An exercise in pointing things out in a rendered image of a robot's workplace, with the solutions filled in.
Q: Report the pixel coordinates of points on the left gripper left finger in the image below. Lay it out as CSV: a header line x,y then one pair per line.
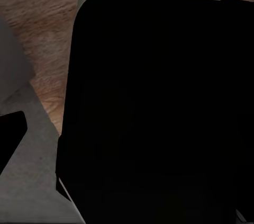
x,y
13,127

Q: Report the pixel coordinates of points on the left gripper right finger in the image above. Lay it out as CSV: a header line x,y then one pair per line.
x,y
246,127

